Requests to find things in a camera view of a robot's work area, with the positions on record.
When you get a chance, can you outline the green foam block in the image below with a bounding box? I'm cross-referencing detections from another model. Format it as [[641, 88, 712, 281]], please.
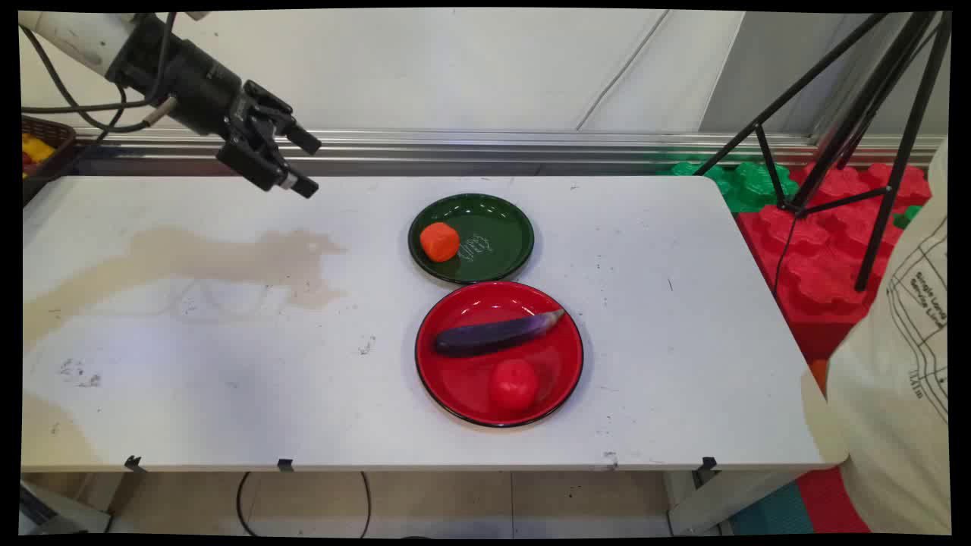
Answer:
[[656, 158, 800, 214]]

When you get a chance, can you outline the red floor mat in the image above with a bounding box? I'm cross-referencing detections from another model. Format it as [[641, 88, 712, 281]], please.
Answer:
[[795, 466, 872, 535]]

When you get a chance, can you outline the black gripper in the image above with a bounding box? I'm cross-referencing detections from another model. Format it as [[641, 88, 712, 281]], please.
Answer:
[[105, 14, 323, 200]]

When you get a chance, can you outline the teal floor mat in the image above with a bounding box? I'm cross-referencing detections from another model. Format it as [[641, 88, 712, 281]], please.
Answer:
[[728, 480, 814, 536]]

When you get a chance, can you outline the aluminium wall rail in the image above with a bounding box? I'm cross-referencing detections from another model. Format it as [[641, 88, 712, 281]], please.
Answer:
[[72, 127, 946, 169]]

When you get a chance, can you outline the black floor cable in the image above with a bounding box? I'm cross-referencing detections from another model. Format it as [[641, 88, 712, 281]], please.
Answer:
[[236, 471, 372, 539]]

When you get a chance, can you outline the red toy tomato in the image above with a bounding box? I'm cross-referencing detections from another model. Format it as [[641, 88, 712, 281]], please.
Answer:
[[487, 358, 540, 413]]

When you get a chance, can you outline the dark green plate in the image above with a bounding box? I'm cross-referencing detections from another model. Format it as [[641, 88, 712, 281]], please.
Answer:
[[407, 193, 536, 286]]

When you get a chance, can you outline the purple toy eggplant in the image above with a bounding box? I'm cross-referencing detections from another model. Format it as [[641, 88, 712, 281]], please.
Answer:
[[433, 308, 567, 359]]

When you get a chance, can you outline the white table leg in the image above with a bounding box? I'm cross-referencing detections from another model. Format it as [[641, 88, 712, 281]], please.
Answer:
[[666, 468, 806, 536]]

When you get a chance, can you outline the yellow toy in basket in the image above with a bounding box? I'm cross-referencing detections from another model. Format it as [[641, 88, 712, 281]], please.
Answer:
[[22, 133, 56, 166]]

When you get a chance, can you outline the person in cream shirt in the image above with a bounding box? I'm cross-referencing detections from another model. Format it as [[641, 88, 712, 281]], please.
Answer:
[[800, 136, 954, 536]]

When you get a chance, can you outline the red foam block stack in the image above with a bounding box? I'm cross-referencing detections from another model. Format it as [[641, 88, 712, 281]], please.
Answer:
[[736, 161, 932, 365]]

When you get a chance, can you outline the orange toy fruit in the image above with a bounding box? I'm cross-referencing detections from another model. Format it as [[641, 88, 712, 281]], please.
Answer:
[[420, 221, 461, 264]]

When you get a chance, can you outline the black tripod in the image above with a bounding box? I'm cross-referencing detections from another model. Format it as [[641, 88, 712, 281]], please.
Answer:
[[693, 11, 954, 293]]

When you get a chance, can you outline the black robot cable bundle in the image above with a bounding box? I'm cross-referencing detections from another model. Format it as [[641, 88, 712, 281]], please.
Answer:
[[19, 11, 179, 134]]

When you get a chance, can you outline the grey table leg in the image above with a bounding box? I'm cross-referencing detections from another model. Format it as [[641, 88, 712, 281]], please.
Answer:
[[19, 476, 113, 536]]

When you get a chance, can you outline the dark woven basket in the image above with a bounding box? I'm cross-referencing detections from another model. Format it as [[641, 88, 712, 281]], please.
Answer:
[[20, 115, 77, 207]]

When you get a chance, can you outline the red plate with black rim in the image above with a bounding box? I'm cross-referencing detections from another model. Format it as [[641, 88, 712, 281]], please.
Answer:
[[414, 280, 585, 429]]

